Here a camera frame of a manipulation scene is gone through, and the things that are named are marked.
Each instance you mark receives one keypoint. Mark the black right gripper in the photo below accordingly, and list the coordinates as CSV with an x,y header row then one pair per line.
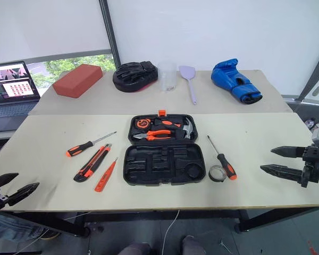
x,y
316,164

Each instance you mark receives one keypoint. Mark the black orange screwdriver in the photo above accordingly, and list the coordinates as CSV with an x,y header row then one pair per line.
x,y
226,164
78,151

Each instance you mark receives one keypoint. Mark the black electrical tape roll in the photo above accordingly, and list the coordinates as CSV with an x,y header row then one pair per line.
x,y
217,180

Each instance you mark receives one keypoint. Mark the black orange utility knife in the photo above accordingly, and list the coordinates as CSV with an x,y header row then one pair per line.
x,y
91,164

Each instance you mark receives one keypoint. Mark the orange voltage tester pen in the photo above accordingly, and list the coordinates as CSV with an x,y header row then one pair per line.
x,y
103,179

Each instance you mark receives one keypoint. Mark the black tool case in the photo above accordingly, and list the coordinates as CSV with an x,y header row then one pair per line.
x,y
138,159

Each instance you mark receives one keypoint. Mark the blue denim cloth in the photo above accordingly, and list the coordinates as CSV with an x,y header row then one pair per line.
x,y
10,225

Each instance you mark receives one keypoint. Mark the dark shoe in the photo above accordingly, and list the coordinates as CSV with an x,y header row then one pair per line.
x,y
51,234

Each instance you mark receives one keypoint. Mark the open laptop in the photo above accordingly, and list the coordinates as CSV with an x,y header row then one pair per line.
x,y
13,85

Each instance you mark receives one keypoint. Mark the blue boxing glove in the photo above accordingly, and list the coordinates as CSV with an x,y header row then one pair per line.
x,y
228,77

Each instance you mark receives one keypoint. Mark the silver claw hammer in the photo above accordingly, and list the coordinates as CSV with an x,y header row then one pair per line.
x,y
188,128

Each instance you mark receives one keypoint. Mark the small silver metal tool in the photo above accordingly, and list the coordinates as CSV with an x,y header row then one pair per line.
x,y
225,246

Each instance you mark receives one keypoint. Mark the red foam block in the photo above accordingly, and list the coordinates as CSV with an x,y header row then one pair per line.
x,y
77,81

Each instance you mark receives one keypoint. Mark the dark rounded shape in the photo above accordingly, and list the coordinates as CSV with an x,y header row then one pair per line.
x,y
192,245
137,249

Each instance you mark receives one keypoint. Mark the purple silicone spatula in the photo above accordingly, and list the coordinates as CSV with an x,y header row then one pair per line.
x,y
186,71

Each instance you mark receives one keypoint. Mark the orange black tape measure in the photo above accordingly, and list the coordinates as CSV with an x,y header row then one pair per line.
x,y
143,123

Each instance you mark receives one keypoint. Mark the clear plastic measuring cup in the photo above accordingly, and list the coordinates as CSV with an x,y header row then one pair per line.
x,y
167,77

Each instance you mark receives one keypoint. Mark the black boxing focus pad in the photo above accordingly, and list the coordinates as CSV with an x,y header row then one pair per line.
x,y
134,77

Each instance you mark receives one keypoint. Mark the dark window pillar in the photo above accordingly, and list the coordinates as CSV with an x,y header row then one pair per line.
x,y
110,34

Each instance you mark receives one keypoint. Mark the grey diagonal metal post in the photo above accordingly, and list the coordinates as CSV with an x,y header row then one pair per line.
x,y
316,74

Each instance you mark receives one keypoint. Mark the black table frame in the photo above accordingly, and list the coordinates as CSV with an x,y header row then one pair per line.
x,y
149,215

